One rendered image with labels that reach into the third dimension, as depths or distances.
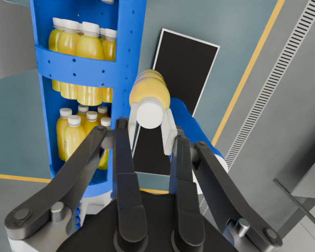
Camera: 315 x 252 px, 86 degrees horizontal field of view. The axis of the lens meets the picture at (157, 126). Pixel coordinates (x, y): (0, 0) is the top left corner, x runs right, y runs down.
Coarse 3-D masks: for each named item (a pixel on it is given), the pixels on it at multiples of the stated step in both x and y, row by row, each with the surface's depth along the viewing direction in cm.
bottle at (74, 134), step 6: (66, 126) 57; (72, 126) 57; (78, 126) 58; (66, 132) 56; (72, 132) 56; (78, 132) 57; (84, 132) 60; (66, 138) 57; (72, 138) 57; (78, 138) 58; (66, 144) 58; (72, 144) 58; (78, 144) 59; (66, 150) 59; (72, 150) 59; (66, 156) 60
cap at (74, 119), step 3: (69, 117) 56; (72, 117) 57; (75, 117) 57; (78, 117) 57; (69, 120) 56; (72, 120) 55; (75, 120) 56; (78, 120) 57; (72, 123) 56; (75, 123) 56
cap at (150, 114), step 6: (144, 102) 22; (150, 102) 22; (156, 102) 23; (138, 108) 22; (144, 108) 22; (150, 108) 22; (156, 108) 22; (162, 108) 24; (138, 114) 23; (144, 114) 23; (150, 114) 23; (156, 114) 23; (162, 114) 23; (138, 120) 23; (144, 120) 23; (150, 120) 23; (156, 120) 23; (162, 120) 23; (144, 126) 24; (150, 126) 24; (156, 126) 24
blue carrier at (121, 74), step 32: (32, 0) 40; (64, 0) 52; (96, 0) 56; (128, 0) 38; (128, 32) 42; (64, 64) 39; (96, 64) 40; (128, 64) 46; (128, 96) 51; (96, 192) 60
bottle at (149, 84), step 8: (144, 72) 35; (152, 72) 35; (136, 80) 31; (144, 80) 27; (152, 80) 27; (160, 80) 30; (136, 88) 26; (144, 88) 25; (152, 88) 25; (160, 88) 26; (136, 96) 25; (144, 96) 25; (152, 96) 25; (160, 96) 25; (168, 96) 27; (160, 104) 24; (168, 104) 27
